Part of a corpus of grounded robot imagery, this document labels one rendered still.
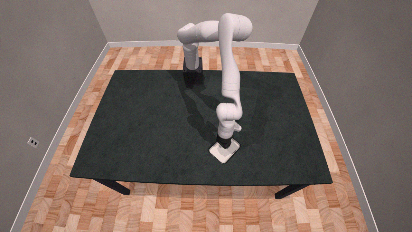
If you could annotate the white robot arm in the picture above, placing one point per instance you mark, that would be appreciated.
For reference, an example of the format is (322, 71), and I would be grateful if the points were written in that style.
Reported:
(230, 27)

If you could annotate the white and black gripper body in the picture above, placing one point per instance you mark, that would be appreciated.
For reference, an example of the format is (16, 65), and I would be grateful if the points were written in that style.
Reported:
(224, 139)

